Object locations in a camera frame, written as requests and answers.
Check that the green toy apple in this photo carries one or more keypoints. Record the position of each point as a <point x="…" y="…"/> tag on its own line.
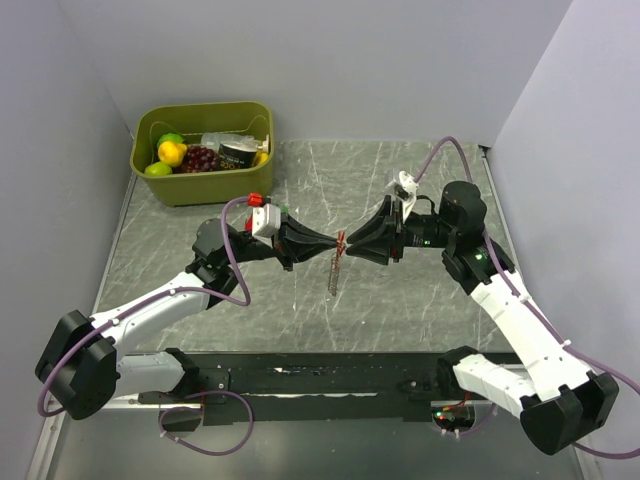
<point x="170" y="137"/>

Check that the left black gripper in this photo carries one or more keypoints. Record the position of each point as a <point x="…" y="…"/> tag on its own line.
<point x="288" y="253"/>

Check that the clear plastic bottle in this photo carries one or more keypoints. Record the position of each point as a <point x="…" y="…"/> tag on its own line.
<point x="213" y="140"/>

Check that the olive green plastic bin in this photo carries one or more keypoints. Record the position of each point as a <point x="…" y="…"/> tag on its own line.
<point x="191" y="121"/>

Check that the green toy lime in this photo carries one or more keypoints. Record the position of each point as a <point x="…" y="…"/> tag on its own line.
<point x="158" y="169"/>

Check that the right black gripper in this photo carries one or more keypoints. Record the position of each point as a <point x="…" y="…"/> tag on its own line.
<point x="382" y="220"/>

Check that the purple toy grapes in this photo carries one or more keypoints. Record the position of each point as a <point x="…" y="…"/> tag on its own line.
<point x="198" y="159"/>

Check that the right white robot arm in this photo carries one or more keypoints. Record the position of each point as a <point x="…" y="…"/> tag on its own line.
<point x="559" y="399"/>

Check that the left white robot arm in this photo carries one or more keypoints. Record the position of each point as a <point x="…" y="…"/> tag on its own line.
<point x="90" y="360"/>

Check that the yellow toy pear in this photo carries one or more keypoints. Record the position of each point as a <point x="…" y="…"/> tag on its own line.
<point x="172" y="153"/>

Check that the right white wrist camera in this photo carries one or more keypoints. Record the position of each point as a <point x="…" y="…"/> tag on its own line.
<point x="403" y="186"/>

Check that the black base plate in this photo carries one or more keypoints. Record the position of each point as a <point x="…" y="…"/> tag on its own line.
<point x="313" y="386"/>

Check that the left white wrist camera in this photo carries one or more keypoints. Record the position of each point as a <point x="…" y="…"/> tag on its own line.
<point x="256" y="199"/>

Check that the yellow toy banana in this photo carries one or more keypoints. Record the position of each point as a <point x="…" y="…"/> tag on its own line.
<point x="260" y="158"/>

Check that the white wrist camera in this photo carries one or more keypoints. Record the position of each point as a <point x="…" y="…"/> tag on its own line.
<point x="403" y="186"/>
<point x="256" y="199"/>

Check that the black tin can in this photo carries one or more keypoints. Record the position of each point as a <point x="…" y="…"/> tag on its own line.
<point x="235" y="155"/>

